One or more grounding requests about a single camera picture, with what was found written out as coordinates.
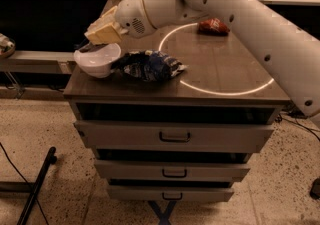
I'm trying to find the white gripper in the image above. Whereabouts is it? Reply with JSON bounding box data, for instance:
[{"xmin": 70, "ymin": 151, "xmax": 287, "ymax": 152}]
[{"xmin": 85, "ymin": 0, "xmax": 156, "ymax": 45}]

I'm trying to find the blue rxbar blueberry bar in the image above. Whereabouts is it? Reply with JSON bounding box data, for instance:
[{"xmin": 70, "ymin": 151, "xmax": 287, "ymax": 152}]
[{"xmin": 79, "ymin": 43, "xmax": 105, "ymax": 53}]

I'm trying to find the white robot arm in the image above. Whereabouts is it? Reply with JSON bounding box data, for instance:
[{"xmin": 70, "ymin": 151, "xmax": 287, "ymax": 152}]
[{"xmin": 85, "ymin": 0, "xmax": 320, "ymax": 126}]

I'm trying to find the white bowl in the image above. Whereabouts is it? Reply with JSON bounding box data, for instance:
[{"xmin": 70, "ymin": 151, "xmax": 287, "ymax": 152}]
[{"xmin": 73, "ymin": 43, "xmax": 121, "ymax": 78}]

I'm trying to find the crumpled blue chip bag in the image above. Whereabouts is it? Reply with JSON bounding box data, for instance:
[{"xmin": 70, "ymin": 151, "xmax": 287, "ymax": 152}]
[{"xmin": 111, "ymin": 50, "xmax": 187, "ymax": 82}]

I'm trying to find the orange soda can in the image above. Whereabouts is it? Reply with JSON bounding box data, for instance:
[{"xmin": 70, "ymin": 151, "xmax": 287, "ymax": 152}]
[{"xmin": 198, "ymin": 18, "xmax": 230, "ymax": 36}]

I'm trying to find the plate with items at left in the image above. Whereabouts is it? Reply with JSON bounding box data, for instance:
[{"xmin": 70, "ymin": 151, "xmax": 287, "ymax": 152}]
[{"xmin": 0, "ymin": 33, "xmax": 16, "ymax": 59}]

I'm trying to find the top grey drawer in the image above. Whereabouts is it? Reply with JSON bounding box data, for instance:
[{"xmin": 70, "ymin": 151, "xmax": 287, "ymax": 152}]
[{"xmin": 74, "ymin": 121, "xmax": 273, "ymax": 153}]

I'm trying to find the grey drawer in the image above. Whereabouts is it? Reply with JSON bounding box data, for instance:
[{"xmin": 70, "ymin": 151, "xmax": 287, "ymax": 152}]
[
  {"xmin": 74, "ymin": 121, "xmax": 273, "ymax": 153},
  {"xmin": 107, "ymin": 186, "xmax": 234, "ymax": 202},
  {"xmin": 94, "ymin": 160, "xmax": 250, "ymax": 182}
]

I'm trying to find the grey drawer cabinet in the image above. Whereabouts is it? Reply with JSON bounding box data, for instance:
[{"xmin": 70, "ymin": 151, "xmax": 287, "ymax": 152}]
[{"xmin": 64, "ymin": 25, "xmax": 289, "ymax": 189}]

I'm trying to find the black pole on floor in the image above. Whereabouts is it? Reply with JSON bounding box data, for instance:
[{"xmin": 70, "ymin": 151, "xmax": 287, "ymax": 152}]
[{"xmin": 17, "ymin": 147, "xmax": 57, "ymax": 225}]

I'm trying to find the middle grey drawer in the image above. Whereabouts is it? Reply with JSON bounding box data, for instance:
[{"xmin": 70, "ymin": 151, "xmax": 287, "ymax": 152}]
[{"xmin": 94, "ymin": 160, "xmax": 250, "ymax": 182}]

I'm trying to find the bottom grey drawer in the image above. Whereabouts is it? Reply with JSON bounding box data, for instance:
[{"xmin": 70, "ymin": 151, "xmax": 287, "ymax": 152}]
[{"xmin": 107, "ymin": 186, "xmax": 234, "ymax": 202}]

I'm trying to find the grey metal rail shelf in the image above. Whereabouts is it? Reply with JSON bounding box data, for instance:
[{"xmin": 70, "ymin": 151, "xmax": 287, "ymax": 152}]
[{"xmin": 0, "ymin": 51, "xmax": 76, "ymax": 74}]

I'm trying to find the black floor cable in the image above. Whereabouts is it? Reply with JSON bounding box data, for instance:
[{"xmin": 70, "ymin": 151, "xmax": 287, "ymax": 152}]
[{"xmin": 0, "ymin": 141, "xmax": 50, "ymax": 225}]

